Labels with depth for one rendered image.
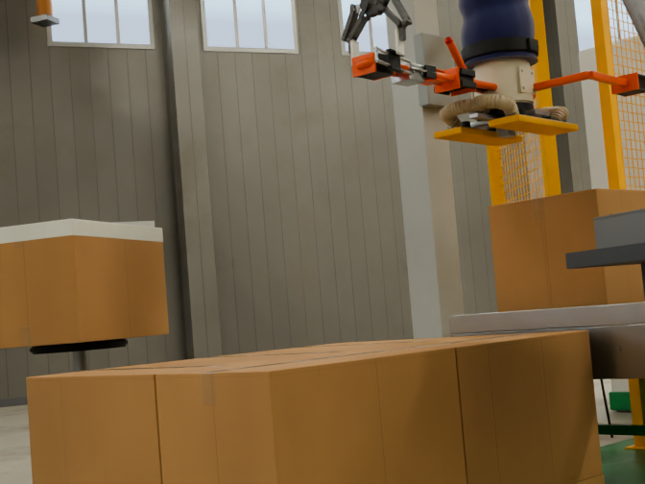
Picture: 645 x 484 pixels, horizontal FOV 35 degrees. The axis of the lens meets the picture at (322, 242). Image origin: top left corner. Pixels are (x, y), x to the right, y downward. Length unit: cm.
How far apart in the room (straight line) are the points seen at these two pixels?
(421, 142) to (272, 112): 733
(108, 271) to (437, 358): 149
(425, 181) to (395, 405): 208
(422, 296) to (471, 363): 178
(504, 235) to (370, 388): 115
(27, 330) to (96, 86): 770
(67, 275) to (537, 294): 149
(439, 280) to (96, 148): 709
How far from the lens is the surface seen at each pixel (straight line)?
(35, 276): 352
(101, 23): 1127
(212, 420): 225
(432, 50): 440
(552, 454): 285
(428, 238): 431
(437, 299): 429
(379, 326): 1184
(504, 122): 294
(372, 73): 264
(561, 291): 320
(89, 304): 349
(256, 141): 1147
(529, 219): 326
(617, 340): 304
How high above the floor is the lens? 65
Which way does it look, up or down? 4 degrees up
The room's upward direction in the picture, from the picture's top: 5 degrees counter-clockwise
